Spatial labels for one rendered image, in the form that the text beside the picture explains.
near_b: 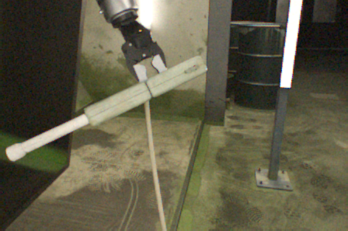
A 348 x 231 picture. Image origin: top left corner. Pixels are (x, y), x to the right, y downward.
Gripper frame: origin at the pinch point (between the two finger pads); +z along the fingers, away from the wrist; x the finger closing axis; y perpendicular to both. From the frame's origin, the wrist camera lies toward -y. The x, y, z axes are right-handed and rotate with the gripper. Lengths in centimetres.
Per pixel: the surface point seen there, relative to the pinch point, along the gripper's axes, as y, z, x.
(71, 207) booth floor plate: 81, 40, 52
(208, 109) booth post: 169, 47, -65
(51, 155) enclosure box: 40, 7, 39
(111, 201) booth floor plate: 81, 48, 34
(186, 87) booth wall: 172, 20, -56
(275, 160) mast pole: 79, 74, -60
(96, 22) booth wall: 192, -67, -10
